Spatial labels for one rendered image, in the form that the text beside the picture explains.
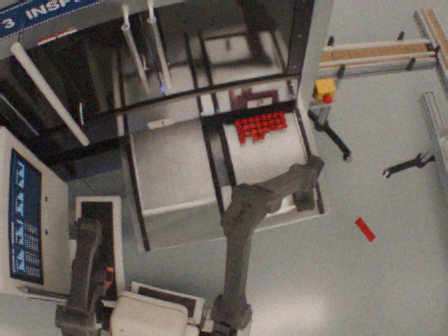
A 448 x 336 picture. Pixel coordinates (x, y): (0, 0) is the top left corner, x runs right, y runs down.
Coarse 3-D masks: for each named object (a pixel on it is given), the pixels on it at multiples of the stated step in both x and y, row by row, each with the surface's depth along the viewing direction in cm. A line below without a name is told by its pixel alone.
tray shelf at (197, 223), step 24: (216, 120) 208; (120, 144) 207; (216, 144) 205; (312, 144) 204; (216, 168) 203; (144, 216) 200; (168, 216) 199; (192, 216) 199; (216, 216) 199; (288, 216) 198; (312, 216) 198; (168, 240) 197; (192, 240) 197
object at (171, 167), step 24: (192, 120) 208; (144, 144) 206; (168, 144) 206; (192, 144) 205; (144, 168) 204; (168, 168) 204; (192, 168) 203; (144, 192) 202; (168, 192) 201; (192, 192) 201
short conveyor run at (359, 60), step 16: (400, 32) 204; (336, 48) 205; (352, 48) 206; (368, 48) 209; (384, 48) 209; (400, 48) 209; (416, 48) 209; (320, 64) 203; (336, 64) 205; (352, 64) 216; (368, 64) 207; (384, 64) 207; (400, 64) 207; (416, 64) 208; (432, 64) 210
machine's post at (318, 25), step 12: (312, 0) 130; (324, 0) 128; (312, 12) 135; (324, 12) 135; (312, 24) 141; (324, 24) 142; (312, 36) 149; (324, 36) 150; (312, 48) 157; (312, 60) 166; (300, 72) 176; (312, 72) 175; (300, 84) 184; (312, 84) 186; (300, 96) 195; (300, 108) 207
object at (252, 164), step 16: (224, 128) 203; (288, 128) 206; (272, 144) 205; (288, 144) 204; (240, 160) 203; (256, 160) 203; (272, 160) 203; (288, 160) 203; (304, 160) 203; (240, 176) 202; (256, 176) 202; (272, 176) 202
